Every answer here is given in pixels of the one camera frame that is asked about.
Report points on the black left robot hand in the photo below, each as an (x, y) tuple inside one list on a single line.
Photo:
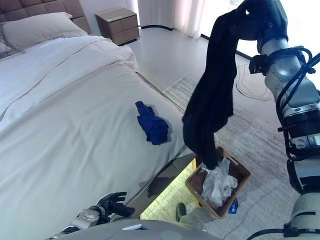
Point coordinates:
[(112, 200)]

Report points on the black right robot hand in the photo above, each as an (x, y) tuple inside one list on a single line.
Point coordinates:
[(272, 22)]

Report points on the blue garment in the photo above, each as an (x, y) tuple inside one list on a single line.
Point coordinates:
[(155, 125)]

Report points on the black garment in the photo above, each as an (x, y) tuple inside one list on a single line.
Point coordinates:
[(215, 100)]

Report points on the white garment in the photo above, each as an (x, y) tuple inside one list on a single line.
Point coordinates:
[(217, 185)]

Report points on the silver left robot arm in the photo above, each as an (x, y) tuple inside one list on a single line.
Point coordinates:
[(85, 217)]

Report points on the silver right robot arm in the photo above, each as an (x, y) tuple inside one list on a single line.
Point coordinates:
[(280, 67)]

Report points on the brown wooden basket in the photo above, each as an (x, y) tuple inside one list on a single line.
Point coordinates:
[(197, 181)]

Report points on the bed with white duvet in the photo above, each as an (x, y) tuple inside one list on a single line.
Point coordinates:
[(62, 125)]

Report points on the blue basket tag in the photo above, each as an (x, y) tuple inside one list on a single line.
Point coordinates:
[(233, 208)]

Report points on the grey robot torso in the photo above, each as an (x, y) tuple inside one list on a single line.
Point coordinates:
[(150, 231)]

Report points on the small oval floor mat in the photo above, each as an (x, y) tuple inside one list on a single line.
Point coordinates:
[(250, 85)]

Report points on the grey woven rug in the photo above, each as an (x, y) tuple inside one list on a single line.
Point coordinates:
[(250, 150)]

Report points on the brown wooden nightstand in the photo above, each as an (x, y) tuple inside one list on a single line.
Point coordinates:
[(122, 27)]

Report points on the plain white pillow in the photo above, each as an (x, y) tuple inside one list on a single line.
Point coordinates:
[(37, 30)]

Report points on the brown padded headboard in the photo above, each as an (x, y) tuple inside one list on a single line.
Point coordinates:
[(50, 6)]

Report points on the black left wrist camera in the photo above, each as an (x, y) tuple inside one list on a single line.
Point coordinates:
[(103, 218)]

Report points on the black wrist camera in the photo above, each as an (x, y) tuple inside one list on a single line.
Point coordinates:
[(103, 218), (257, 63)]

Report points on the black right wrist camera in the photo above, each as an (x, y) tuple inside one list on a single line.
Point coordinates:
[(257, 63)]

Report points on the reflective bed frame base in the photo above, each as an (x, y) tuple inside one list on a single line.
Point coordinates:
[(172, 170)]

